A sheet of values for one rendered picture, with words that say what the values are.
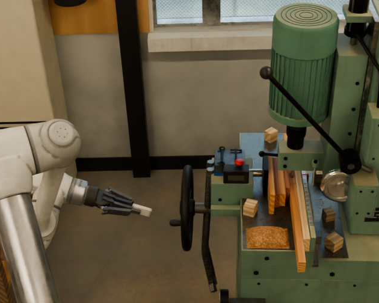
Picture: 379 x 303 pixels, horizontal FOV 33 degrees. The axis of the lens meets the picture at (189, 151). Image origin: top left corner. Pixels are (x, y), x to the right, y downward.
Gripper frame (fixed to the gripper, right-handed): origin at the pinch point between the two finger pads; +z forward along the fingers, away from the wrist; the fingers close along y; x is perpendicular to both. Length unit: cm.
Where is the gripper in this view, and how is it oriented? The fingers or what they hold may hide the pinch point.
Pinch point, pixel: (141, 210)
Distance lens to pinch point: 225.4
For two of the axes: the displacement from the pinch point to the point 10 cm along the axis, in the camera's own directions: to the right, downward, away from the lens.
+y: 0.6, -6.0, 8.0
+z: 9.5, 2.9, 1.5
